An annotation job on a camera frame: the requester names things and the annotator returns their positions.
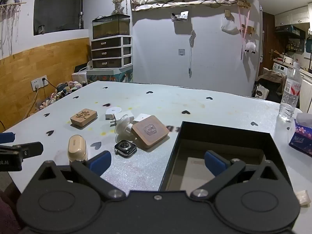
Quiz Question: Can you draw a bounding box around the black cardboard box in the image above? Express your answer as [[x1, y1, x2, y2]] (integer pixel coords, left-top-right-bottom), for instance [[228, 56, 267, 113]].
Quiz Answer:
[[158, 121, 294, 193]]

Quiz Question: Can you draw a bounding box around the dried flower vase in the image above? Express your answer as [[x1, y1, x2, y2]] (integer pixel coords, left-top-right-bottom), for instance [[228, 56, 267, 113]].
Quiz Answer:
[[112, 0, 126, 15]]

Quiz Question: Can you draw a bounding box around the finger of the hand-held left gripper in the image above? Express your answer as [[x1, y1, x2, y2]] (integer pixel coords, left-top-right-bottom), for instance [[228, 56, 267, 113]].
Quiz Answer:
[[0, 132, 15, 143], [0, 142, 44, 162]]

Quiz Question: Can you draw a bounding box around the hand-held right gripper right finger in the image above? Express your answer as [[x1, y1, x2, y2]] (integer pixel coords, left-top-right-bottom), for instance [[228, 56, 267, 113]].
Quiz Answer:
[[190, 150, 283, 200]]

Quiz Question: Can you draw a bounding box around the white drawer unit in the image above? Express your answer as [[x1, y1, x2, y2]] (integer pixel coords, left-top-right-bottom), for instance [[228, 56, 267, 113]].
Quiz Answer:
[[91, 35, 133, 69]]

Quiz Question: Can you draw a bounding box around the white washing machine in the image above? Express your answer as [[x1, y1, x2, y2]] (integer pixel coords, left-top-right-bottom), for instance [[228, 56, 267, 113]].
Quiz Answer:
[[272, 62, 290, 77]]

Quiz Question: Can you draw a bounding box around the black kitchen shelf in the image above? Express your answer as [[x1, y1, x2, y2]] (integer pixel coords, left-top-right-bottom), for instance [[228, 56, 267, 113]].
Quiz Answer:
[[275, 26, 306, 51]]

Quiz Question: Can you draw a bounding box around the chair with brown clothes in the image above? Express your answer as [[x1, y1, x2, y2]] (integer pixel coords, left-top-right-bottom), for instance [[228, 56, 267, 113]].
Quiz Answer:
[[255, 68, 287, 101]]

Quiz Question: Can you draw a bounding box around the clear water bottle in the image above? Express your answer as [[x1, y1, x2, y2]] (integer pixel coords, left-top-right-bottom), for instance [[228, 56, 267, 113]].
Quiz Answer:
[[278, 62, 303, 122]]

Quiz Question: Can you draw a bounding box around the white wall socket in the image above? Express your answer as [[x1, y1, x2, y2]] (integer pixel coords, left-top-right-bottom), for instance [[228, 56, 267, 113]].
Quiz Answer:
[[31, 75, 48, 90]]

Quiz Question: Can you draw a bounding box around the purple floral tissue pack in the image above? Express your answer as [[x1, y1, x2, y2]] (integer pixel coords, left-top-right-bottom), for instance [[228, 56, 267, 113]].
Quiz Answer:
[[288, 113, 312, 157]]

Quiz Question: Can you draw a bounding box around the pink ribbon lanyard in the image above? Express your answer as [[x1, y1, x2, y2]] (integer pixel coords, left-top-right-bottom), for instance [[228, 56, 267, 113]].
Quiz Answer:
[[238, 5, 251, 60]]

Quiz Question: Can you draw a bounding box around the clear wall shelf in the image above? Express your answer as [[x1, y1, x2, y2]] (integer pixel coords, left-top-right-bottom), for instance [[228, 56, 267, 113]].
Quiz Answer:
[[171, 11, 189, 22]]

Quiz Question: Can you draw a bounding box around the white sheep plush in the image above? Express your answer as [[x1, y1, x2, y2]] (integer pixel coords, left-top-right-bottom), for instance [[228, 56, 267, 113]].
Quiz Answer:
[[244, 41, 256, 54]]

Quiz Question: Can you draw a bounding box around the white hanging pouch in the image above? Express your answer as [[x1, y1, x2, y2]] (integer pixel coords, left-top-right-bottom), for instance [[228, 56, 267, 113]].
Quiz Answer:
[[221, 17, 240, 35]]

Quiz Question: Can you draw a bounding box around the white charger cube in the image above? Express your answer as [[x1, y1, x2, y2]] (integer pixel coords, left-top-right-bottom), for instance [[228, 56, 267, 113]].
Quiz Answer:
[[133, 113, 153, 125]]

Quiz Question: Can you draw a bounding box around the crumpled white tissue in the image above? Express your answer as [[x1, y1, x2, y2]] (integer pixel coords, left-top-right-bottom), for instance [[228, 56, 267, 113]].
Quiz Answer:
[[296, 190, 311, 206]]

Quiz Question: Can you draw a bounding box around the carved wooden block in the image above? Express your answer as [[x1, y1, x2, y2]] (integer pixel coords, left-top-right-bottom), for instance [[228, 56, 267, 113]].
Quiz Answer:
[[70, 108, 98, 129]]

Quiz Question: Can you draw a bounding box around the black smartwatch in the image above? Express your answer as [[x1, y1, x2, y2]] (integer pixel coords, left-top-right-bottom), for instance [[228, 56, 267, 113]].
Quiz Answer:
[[114, 140, 137, 158]]

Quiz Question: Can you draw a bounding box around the wooden block with clear hook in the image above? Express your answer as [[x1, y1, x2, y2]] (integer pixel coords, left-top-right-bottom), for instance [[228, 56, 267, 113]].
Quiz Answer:
[[131, 115, 170, 150]]

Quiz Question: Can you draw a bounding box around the beige earbuds case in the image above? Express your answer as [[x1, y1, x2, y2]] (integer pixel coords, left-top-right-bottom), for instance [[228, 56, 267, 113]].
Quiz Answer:
[[67, 135, 89, 162]]

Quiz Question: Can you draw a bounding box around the clear suction cup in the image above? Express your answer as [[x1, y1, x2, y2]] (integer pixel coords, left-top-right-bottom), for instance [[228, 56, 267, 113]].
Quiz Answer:
[[114, 116, 133, 143]]

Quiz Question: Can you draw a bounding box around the pile of plush toys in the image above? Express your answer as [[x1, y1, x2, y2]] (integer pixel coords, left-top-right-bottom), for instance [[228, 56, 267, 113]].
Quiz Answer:
[[36, 81, 84, 110]]

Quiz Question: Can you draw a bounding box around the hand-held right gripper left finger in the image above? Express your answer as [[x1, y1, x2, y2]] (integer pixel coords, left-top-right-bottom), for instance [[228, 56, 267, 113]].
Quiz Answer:
[[33, 150, 126, 201]]

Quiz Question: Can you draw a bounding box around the white hanging cable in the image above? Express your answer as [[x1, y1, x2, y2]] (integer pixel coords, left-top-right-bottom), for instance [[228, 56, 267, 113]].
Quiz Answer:
[[188, 30, 197, 75]]

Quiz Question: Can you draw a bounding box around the white printed bag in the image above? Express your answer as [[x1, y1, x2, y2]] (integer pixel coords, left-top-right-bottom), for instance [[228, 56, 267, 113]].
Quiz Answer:
[[253, 83, 270, 99]]

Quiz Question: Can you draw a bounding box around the white macrame wall hanging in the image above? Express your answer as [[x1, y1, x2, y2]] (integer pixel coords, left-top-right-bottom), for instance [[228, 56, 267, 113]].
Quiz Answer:
[[0, 0, 27, 60]]

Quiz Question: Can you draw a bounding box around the white box appliance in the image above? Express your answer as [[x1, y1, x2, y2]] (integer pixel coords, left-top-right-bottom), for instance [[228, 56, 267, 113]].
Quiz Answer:
[[71, 62, 93, 86]]

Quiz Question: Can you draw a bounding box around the glass fish tank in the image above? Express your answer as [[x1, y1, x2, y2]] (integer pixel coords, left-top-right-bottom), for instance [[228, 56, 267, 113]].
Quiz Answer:
[[92, 14, 131, 39]]

